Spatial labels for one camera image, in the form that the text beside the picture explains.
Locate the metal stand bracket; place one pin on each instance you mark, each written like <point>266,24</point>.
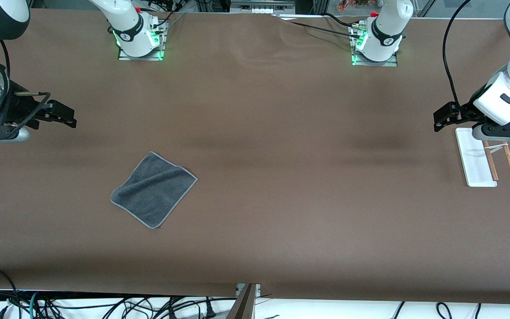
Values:
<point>244,303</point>

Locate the brown table cover sheet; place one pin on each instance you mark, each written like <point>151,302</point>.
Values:
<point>281,177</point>

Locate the white rack base plate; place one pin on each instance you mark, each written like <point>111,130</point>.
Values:
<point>474,164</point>

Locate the grey microfibre towel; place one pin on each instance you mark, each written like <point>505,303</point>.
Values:
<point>153,190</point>

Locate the grey power strip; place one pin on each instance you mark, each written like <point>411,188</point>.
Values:
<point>261,5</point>

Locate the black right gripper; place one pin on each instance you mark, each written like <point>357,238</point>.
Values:
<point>19,109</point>

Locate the white flat strip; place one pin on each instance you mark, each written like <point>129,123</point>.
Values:
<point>301,17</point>

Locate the orange objects behind table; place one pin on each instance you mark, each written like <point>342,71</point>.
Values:
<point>357,4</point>

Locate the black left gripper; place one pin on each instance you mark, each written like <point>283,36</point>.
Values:
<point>466,111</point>

